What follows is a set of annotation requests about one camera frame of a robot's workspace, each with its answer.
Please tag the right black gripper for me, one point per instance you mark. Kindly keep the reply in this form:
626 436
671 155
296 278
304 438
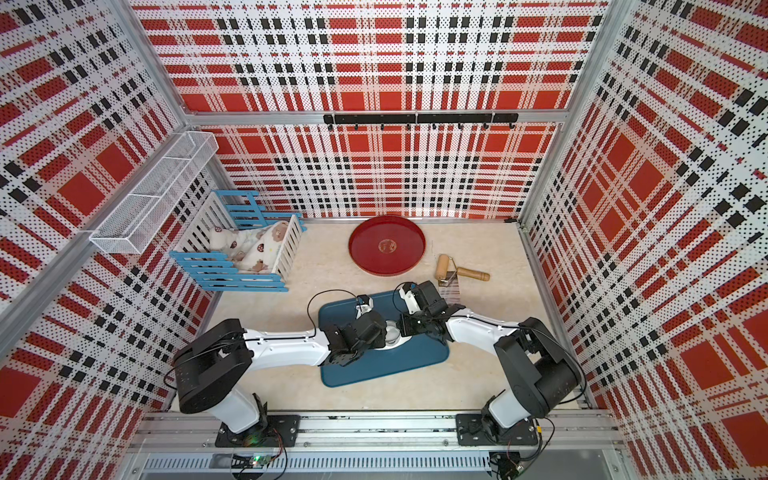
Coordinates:
405 327

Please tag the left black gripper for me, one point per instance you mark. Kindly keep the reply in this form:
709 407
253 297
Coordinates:
380 342

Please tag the teal plastic tray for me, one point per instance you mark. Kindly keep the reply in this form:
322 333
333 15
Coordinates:
418 352

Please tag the white dough piece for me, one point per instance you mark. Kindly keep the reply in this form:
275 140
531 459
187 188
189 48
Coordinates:
403 339

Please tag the wooden rolling pin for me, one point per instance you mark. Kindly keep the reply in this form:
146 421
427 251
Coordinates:
447 271

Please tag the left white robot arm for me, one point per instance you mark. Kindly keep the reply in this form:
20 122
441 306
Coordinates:
207 372

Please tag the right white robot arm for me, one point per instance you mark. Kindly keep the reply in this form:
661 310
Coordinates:
539 371

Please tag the round red tray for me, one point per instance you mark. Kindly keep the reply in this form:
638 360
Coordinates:
387 245

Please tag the baby doll in crib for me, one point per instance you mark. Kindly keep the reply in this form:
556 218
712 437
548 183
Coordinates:
251 251

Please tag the green circuit board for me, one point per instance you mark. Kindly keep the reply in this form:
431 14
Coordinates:
252 461

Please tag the blue white toy crib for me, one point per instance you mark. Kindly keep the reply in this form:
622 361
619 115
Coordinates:
238 210

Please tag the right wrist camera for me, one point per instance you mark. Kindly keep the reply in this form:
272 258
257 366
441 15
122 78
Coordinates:
407 292

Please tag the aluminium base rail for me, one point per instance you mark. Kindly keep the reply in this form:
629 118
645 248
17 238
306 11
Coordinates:
573 444

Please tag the black wall hook rail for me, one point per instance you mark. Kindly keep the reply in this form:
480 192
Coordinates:
357 120

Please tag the white wire mesh basket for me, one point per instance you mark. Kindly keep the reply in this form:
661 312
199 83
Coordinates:
131 226

